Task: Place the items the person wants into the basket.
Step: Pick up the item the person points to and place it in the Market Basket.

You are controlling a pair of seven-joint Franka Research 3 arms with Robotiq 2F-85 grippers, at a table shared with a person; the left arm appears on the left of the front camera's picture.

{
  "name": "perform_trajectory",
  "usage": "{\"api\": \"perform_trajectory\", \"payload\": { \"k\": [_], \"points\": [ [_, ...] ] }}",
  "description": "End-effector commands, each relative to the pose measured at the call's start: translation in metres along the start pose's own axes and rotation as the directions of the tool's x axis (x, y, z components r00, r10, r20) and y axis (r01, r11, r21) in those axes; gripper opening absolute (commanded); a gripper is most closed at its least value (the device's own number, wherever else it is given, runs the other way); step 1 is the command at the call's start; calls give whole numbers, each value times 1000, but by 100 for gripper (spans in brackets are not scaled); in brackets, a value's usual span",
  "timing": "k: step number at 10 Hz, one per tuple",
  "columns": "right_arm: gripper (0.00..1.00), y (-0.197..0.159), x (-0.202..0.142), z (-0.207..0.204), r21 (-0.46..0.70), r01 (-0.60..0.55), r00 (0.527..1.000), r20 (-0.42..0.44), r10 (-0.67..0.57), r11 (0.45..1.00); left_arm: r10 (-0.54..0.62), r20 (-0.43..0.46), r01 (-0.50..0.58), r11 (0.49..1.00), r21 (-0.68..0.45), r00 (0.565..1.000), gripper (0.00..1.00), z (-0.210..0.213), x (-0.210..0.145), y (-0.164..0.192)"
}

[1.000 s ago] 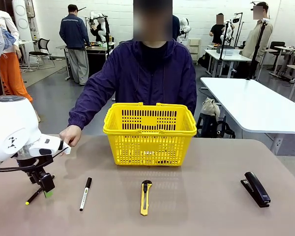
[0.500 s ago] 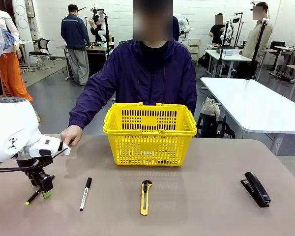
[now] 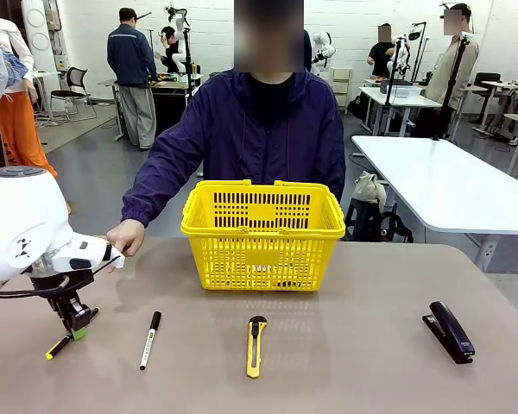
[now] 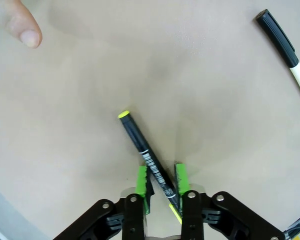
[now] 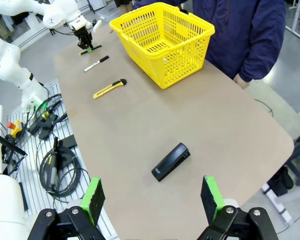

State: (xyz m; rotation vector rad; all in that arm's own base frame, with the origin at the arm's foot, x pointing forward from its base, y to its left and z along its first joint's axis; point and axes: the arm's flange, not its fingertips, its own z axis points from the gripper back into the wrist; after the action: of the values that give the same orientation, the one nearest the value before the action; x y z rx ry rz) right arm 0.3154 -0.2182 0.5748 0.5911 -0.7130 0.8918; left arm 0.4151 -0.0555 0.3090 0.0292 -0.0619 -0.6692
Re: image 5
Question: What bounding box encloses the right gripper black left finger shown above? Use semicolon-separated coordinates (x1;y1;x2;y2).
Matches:
27;176;108;240

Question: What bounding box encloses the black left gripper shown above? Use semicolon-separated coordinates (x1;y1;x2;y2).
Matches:
74;27;94;54

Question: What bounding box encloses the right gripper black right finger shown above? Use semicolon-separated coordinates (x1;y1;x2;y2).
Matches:
197;174;278;240

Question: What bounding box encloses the black highlighter pen yellow tip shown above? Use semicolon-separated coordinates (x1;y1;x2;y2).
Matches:
79;44;103;56

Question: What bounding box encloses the white marker black cap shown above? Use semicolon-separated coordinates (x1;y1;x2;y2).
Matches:
83;55;110;73

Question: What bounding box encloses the person's left forearm dark sleeve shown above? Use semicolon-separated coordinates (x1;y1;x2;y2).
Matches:
236;32;286;83

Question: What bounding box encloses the yellow plastic shopping basket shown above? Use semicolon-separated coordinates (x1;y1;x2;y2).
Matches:
108;1;216;90

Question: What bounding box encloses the person in dark hooded jacket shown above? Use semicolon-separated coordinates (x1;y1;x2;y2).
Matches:
131;0;287;83

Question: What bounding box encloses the person's left hand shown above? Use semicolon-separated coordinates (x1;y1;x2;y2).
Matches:
232;73;251;90

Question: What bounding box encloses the yellow utility knife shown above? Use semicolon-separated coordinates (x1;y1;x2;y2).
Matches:
92;78;128;100

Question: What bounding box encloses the black stapler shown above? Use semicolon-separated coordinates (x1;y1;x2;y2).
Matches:
151;142;192;183

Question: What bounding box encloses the white table leg foot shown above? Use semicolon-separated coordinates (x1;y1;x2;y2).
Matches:
261;183;293;223

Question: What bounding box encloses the ribbed grey base platform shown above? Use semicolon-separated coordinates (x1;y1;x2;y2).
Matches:
6;78;118;237

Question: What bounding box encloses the black folded stand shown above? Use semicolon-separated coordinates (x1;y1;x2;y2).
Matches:
0;129;28;173

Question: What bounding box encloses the yellow emergency stop box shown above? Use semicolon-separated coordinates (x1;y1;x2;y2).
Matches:
6;119;24;138

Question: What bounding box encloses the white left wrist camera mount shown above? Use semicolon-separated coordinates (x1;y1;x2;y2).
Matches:
91;19;103;33

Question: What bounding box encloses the large black cable coil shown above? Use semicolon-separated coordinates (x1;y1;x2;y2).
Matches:
38;136;91;203

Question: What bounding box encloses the black cable bundle with adapter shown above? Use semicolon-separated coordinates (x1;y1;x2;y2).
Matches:
27;93;68;140

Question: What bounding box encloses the thin black floor cable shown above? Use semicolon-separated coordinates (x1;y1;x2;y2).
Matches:
254;98;275;117

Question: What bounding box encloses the white desk leg frame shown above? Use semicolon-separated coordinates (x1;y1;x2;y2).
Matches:
284;0;300;41

